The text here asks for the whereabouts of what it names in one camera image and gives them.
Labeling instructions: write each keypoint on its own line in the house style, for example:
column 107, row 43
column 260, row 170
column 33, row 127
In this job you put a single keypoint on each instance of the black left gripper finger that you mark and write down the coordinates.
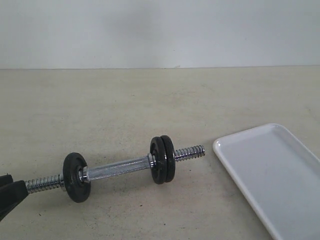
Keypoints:
column 5, row 180
column 11, row 196

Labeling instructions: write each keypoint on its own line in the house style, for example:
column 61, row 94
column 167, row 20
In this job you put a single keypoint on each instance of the black weight plate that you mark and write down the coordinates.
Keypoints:
column 170, row 158
column 77, row 190
column 158, row 152

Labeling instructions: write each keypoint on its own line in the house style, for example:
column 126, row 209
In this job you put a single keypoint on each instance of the chrome dumbbell bar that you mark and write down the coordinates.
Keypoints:
column 112, row 169

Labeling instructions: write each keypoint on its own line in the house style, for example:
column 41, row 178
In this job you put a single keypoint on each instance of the white rectangular tray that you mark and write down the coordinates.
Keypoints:
column 278, row 176

